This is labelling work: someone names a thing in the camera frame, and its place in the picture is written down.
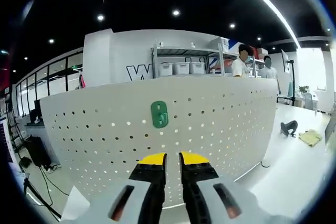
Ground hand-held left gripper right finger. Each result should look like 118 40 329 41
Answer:
178 151 296 224

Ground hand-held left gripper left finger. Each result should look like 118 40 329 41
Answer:
62 152 169 224

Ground green hook assembly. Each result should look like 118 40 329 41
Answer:
150 100 170 130

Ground white perforated mounting plate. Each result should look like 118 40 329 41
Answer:
39 76 279 208

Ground white paper sheet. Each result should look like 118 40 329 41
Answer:
61 185 90 221

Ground black curved headrest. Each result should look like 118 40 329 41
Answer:
279 120 299 138

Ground black computer tower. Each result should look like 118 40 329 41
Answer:
25 135 53 169

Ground white storage bin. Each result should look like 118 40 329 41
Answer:
175 62 190 75
189 61 205 74
157 62 174 77

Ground yellow-green folded cloth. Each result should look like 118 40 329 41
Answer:
298 129 323 148

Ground grey metal shelving rack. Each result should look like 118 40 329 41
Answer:
151 42 238 79

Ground display on black tripod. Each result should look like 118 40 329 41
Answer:
280 49 297 107

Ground open laptop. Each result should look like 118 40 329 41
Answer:
0 118 14 166

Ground ceiling spotlights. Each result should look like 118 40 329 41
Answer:
12 8 332 74

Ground long ceiling light strip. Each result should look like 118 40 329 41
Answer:
225 0 302 49

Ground black camera tripod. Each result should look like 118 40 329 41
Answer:
22 172 63 221

